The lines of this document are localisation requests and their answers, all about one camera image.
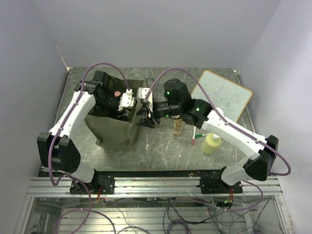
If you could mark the aluminium rail frame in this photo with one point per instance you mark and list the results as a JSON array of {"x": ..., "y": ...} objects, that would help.
[{"x": 153, "y": 187}]

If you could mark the clear tube with dark label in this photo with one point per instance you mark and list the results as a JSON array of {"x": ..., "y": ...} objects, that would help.
[{"x": 149, "y": 81}]

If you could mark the amber bottle white cap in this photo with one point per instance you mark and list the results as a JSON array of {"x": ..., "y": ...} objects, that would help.
[{"x": 177, "y": 127}]

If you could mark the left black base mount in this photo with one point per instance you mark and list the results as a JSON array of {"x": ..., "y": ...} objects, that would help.
[{"x": 102, "y": 183}]

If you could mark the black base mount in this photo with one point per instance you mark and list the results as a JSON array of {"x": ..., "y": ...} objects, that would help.
[
  {"x": 210, "y": 182},
  {"x": 102, "y": 183}
]

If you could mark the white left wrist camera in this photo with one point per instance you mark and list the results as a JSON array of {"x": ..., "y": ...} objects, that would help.
[{"x": 127, "y": 101}]

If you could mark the pink marker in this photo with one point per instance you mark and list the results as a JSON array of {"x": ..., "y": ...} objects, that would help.
[{"x": 193, "y": 136}]

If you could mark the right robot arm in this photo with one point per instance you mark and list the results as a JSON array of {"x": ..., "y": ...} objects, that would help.
[{"x": 259, "y": 150}]

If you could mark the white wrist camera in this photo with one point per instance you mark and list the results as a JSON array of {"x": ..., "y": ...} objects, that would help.
[
  {"x": 127, "y": 101},
  {"x": 146, "y": 95}
]

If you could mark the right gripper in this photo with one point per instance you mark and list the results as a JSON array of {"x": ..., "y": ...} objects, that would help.
[{"x": 146, "y": 121}]

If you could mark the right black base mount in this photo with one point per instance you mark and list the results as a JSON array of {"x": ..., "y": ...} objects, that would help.
[{"x": 210, "y": 182}]

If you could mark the green marker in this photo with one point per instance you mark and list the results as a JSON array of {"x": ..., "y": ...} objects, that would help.
[{"x": 200, "y": 135}]

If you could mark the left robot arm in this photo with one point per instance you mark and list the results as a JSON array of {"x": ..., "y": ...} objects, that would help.
[{"x": 57, "y": 150}]

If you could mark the olive canvas bag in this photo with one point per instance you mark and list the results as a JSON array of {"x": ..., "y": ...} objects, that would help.
[{"x": 112, "y": 133}]

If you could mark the orange bottle pink cap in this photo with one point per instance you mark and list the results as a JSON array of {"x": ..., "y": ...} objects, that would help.
[{"x": 117, "y": 93}]

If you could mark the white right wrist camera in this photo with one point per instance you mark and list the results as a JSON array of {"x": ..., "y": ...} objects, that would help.
[{"x": 146, "y": 95}]

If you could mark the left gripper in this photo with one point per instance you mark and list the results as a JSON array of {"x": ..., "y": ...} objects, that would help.
[{"x": 122, "y": 116}]

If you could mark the small whiteboard yellow frame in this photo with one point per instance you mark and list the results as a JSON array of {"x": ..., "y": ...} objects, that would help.
[{"x": 227, "y": 95}]

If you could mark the yellow pump bottle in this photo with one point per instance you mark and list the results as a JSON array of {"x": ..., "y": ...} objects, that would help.
[{"x": 211, "y": 143}]

